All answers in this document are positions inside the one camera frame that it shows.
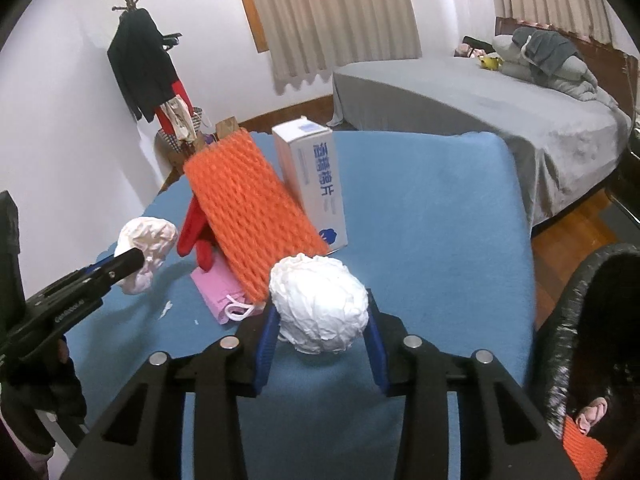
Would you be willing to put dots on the red garment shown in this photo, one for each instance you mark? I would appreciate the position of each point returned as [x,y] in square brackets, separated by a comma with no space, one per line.
[172,105]

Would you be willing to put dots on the wide beige curtain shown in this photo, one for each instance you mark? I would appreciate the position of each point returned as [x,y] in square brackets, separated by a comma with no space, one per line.
[330,15]

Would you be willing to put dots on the orange foam net sleeve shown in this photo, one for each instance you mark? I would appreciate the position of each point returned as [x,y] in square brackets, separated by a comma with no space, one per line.
[250,220]
[582,452]

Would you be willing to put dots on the person's left forearm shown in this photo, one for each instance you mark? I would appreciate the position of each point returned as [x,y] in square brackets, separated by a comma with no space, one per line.
[40,400]

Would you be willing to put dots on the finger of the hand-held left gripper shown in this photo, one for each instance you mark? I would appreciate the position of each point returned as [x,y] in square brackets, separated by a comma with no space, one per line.
[122,264]

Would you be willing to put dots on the red cloth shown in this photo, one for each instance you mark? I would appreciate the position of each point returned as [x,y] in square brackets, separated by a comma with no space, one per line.
[192,232]

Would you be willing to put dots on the small white paper scrap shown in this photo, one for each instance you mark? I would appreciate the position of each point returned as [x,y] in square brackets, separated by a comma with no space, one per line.
[165,310]

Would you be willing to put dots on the white carton box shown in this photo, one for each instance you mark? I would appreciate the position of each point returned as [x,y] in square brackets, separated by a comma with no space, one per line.
[312,180]

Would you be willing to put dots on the pink face mask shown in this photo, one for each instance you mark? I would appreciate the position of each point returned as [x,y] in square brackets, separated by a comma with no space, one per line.
[220,292]

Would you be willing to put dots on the brown paper bag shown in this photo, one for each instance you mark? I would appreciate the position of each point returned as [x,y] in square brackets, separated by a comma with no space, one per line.
[227,128]

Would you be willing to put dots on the wooden window frame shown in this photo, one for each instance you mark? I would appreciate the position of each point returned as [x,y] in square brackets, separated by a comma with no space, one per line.
[248,5]

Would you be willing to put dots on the bed with grey sheet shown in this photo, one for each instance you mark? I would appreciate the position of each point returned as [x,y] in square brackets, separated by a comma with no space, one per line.
[450,95]

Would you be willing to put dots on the pink plush item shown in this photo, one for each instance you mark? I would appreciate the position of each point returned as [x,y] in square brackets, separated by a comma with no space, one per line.
[465,50]

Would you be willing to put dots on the pink crumpled item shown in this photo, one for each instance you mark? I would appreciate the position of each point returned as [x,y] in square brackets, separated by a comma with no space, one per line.
[592,410]

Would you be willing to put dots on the yellow plush toy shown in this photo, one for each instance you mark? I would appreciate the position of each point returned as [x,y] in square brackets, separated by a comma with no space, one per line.
[490,62]

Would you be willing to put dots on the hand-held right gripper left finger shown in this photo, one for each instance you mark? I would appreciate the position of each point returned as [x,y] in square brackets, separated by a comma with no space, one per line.
[263,355]

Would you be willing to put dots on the white paper ball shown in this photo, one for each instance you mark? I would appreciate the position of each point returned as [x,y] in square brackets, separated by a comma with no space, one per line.
[146,240]
[320,305]

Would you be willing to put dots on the blue table cloth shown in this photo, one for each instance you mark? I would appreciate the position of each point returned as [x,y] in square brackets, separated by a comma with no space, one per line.
[425,240]

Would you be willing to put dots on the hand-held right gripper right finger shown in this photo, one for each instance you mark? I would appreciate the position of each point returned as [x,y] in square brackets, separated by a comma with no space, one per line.
[378,355]

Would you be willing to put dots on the black coat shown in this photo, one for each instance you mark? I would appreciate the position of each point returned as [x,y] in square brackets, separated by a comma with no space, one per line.
[142,65]

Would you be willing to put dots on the checked bag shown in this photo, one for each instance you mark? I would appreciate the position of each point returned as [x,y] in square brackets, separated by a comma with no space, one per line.
[170,141]

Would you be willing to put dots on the wooden headboard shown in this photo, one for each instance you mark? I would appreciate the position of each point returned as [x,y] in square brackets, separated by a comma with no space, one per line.
[607,62]

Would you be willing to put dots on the pile of grey bedding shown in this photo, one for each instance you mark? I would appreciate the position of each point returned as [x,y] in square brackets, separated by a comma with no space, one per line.
[545,55]

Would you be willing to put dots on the trash bin with black bag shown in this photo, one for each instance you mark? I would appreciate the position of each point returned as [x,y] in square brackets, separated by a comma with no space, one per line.
[562,340]

